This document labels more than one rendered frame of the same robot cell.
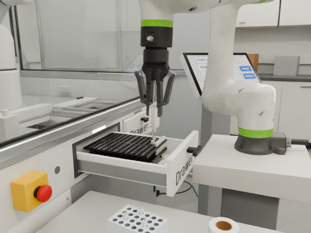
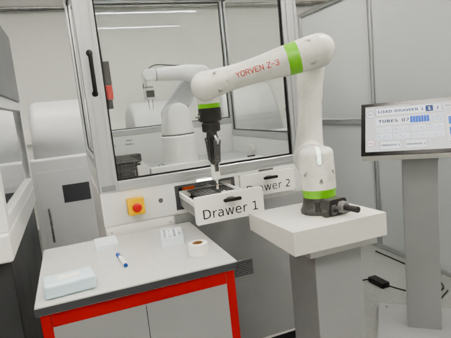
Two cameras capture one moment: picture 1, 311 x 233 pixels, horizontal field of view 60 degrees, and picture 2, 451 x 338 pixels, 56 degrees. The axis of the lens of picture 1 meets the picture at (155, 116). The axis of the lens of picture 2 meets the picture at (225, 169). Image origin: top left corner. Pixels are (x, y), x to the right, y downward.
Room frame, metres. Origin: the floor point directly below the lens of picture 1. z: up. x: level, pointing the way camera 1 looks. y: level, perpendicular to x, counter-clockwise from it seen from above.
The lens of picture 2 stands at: (-0.30, -1.32, 1.27)
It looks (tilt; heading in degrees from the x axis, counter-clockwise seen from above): 9 degrees down; 49
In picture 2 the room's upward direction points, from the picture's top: 6 degrees counter-clockwise
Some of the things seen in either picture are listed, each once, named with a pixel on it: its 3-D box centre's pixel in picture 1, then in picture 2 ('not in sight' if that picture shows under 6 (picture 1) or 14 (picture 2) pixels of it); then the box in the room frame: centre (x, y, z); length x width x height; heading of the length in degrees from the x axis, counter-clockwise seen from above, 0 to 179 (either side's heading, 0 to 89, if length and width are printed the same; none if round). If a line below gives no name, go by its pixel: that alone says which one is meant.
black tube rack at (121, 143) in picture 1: (127, 151); (213, 198); (0.86, 0.10, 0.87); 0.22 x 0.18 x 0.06; 68
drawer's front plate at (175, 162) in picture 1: (184, 158); (229, 205); (0.79, -0.09, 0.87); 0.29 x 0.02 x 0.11; 158
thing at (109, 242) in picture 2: not in sight; (106, 243); (0.41, 0.25, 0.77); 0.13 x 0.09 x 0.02; 69
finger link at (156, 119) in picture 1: (157, 116); (216, 171); (0.81, 0.00, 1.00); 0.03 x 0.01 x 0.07; 160
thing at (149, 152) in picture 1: (155, 147); not in sight; (0.82, 0.00, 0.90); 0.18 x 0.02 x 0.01; 158
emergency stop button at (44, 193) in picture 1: (42, 193); (137, 207); (0.57, 0.26, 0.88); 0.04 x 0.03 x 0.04; 158
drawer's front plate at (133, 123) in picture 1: (139, 125); (267, 182); (1.19, 0.07, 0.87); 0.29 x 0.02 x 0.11; 158
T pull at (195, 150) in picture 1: (193, 150); (231, 198); (0.78, -0.12, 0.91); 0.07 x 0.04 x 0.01; 158
